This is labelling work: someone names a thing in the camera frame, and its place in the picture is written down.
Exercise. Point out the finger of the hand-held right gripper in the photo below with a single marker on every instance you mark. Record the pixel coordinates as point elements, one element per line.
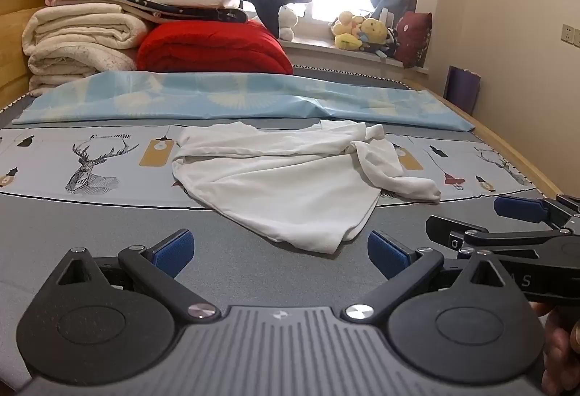
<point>516,208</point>
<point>446,227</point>

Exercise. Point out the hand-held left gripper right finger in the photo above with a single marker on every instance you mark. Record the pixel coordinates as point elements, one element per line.
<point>386,251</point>

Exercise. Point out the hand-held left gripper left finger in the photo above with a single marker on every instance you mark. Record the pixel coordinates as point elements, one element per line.
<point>174,248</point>

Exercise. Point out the white garment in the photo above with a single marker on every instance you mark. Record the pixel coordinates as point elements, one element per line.
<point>272,187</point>

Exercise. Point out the person's right hand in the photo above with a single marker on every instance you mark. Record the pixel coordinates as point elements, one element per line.
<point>562,346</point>

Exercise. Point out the purple bag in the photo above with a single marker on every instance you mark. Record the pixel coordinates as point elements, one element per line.
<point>462,90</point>

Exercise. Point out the light blue patterned sheet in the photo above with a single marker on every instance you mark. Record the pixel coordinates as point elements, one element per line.
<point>226,97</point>

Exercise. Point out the dark red cushion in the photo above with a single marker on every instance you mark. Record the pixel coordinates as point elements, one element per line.
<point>412,38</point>

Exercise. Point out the red folded quilt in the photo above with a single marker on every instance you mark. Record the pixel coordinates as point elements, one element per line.
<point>213,47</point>

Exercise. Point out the window sill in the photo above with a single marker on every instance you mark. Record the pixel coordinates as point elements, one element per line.
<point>326,53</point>

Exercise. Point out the yellow round plush toy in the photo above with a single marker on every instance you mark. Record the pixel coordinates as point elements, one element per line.
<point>375,31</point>

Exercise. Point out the yellow duck plush toy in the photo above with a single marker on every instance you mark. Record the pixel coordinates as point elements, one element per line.
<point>346,31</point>

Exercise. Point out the cream folded blanket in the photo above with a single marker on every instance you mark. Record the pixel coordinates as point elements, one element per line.
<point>77,38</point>

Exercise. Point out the white and black folded bedding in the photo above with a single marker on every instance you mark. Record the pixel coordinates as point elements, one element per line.
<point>190,13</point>

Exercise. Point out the white plush toy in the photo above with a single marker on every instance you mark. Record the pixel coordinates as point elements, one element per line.
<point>287,22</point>

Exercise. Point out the white wall socket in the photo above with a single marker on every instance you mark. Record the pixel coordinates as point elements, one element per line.
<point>572,34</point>

